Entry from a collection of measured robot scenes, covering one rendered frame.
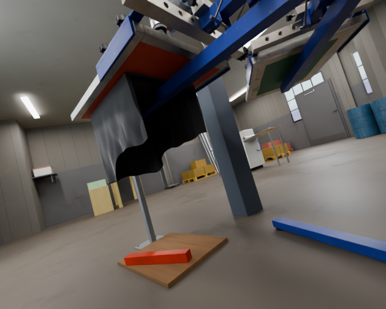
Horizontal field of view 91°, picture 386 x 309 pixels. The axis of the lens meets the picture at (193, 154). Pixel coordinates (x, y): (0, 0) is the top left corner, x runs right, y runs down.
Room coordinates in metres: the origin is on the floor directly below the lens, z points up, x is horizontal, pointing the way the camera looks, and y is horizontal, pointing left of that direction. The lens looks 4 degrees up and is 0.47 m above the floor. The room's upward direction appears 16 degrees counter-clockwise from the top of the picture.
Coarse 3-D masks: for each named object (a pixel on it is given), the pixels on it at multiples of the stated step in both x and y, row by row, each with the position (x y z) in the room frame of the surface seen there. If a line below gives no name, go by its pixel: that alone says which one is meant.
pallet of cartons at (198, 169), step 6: (192, 162) 8.10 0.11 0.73; (198, 162) 8.05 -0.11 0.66; (204, 162) 8.26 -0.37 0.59; (192, 168) 8.18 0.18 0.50; (198, 168) 7.45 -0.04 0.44; (204, 168) 7.67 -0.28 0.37; (210, 168) 7.88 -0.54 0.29; (186, 174) 7.59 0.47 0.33; (192, 174) 7.32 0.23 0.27; (198, 174) 7.39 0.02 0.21; (204, 174) 7.58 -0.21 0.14; (210, 174) 8.29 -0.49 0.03; (192, 180) 8.06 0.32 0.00
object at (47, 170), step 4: (36, 168) 5.46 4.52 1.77; (40, 168) 5.52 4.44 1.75; (44, 168) 5.56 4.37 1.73; (48, 168) 5.61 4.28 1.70; (52, 168) 5.89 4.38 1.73; (36, 172) 5.45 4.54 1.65; (40, 172) 5.50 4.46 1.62; (44, 172) 5.55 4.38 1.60; (48, 172) 5.60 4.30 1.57; (52, 172) 5.71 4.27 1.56; (36, 176) 5.45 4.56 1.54
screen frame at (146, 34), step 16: (144, 32) 0.60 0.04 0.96; (160, 32) 0.66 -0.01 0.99; (128, 48) 0.65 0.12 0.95; (176, 48) 0.73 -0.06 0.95; (192, 48) 0.79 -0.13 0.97; (224, 64) 0.97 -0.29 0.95; (96, 80) 0.82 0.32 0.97; (208, 80) 1.10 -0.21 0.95; (96, 96) 0.91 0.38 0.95; (80, 112) 1.03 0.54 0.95
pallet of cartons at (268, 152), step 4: (284, 144) 6.52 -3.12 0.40; (268, 148) 6.32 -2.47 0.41; (272, 148) 6.22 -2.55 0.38; (276, 148) 6.32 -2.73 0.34; (280, 148) 6.40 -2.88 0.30; (264, 152) 6.51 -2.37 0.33; (268, 152) 6.36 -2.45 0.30; (272, 152) 6.24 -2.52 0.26; (276, 152) 6.29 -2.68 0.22; (280, 152) 6.38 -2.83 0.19; (284, 152) 6.47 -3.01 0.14; (288, 152) 6.50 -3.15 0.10; (264, 156) 6.55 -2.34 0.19; (268, 156) 6.41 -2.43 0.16; (272, 156) 6.28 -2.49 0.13; (280, 156) 6.42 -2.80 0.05; (284, 156) 6.39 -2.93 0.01; (268, 160) 6.87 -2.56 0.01; (272, 160) 6.32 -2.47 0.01
